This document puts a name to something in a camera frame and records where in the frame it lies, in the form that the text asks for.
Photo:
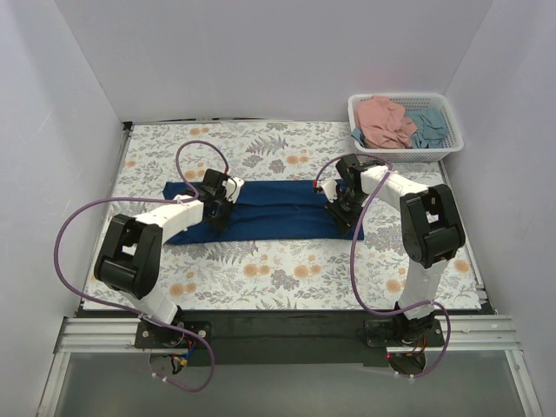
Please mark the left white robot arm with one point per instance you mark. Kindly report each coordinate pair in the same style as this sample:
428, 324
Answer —
130, 256

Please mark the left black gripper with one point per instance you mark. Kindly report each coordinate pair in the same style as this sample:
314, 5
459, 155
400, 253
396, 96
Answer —
221, 208

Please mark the white plastic basket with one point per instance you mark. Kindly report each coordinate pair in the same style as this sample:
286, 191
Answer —
411, 101

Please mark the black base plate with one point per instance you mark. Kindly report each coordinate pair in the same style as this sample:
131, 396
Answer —
258, 337

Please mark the floral table mat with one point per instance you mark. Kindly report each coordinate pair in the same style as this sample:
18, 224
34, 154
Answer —
306, 274

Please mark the light blue t shirt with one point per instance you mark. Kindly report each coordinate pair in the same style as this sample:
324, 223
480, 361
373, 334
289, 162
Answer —
431, 128

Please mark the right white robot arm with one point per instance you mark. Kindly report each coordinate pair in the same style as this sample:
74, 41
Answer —
431, 233

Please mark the pink t shirt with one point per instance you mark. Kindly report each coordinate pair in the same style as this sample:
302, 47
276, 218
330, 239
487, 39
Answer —
383, 124

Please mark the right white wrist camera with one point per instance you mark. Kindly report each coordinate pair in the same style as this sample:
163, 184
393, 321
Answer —
327, 188

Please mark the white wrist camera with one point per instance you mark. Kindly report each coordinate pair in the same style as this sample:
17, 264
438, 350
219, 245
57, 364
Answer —
327, 188
233, 188

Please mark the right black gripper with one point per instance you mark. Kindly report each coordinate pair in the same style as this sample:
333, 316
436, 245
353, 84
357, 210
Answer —
340, 212

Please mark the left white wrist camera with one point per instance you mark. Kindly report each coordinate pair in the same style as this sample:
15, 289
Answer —
233, 188

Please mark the aluminium rail frame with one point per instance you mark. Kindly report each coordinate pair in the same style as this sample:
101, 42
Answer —
470, 333

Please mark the dark blue t shirt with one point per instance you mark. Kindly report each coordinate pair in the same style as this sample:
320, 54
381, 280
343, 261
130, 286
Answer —
271, 210

